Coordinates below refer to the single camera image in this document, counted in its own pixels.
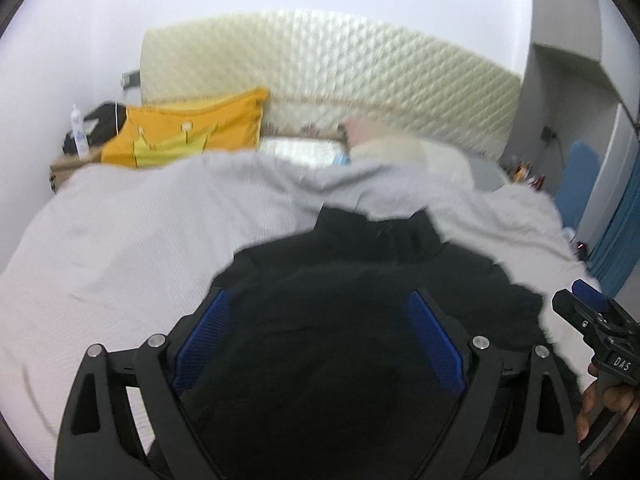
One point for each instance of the dark wall switch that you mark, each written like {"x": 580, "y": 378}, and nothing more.
{"x": 550, "y": 134}

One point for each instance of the wall socket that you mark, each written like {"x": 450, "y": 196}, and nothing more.
{"x": 131, "y": 79}

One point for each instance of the cream quilted headboard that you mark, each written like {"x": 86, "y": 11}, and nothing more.
{"x": 350, "y": 70}

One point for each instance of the yellow crown print pillow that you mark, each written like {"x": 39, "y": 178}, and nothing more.
{"x": 200, "y": 127}

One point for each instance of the white bottle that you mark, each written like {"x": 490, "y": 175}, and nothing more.
{"x": 79, "y": 135}

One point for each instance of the grey bed blanket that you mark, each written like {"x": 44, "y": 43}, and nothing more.
{"x": 125, "y": 245}

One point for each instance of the small black device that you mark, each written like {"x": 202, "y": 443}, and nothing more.
{"x": 581, "y": 250}

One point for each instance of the white wardrobe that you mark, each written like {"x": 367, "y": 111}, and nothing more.
{"x": 570, "y": 20}

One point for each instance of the row of cosmetic bottles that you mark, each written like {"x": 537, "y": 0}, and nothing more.
{"x": 525, "y": 174}

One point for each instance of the black bag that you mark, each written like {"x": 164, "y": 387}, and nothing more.
{"x": 105, "y": 122}

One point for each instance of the blue curtain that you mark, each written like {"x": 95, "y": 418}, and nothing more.
{"x": 617, "y": 240}

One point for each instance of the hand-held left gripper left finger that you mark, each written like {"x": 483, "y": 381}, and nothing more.
{"x": 200, "y": 342}

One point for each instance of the black puffer jacket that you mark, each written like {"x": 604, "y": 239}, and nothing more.
{"x": 325, "y": 340}

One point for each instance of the pink pillow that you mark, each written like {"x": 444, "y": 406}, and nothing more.
{"x": 370, "y": 131}

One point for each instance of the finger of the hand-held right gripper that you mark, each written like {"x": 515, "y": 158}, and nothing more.
{"x": 590, "y": 294}
{"x": 575, "y": 315}

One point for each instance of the beige grey striped pillow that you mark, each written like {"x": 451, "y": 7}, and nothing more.
{"x": 430, "y": 160}

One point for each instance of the person's right hand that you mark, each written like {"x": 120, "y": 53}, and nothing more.
{"x": 585, "y": 412}

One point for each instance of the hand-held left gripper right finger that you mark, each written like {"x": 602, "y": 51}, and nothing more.
{"x": 435, "y": 342}

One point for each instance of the wooden nightstand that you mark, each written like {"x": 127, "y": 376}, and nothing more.
{"x": 67, "y": 172}

